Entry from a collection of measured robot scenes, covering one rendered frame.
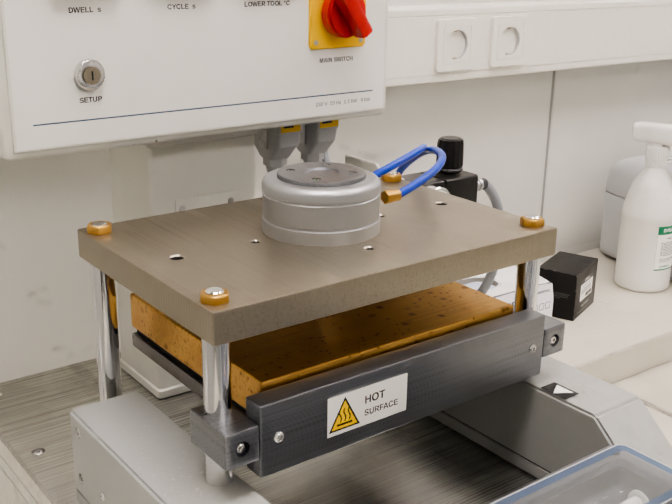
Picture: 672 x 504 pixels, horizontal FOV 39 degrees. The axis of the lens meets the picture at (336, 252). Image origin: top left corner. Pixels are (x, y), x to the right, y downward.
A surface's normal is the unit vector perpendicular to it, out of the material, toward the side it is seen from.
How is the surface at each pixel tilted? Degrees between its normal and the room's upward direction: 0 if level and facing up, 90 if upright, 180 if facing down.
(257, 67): 90
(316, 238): 90
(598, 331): 0
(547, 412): 90
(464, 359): 90
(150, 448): 0
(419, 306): 0
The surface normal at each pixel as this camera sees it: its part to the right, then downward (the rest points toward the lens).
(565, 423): -0.80, 0.18
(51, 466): 0.01, -0.95
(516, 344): 0.60, 0.26
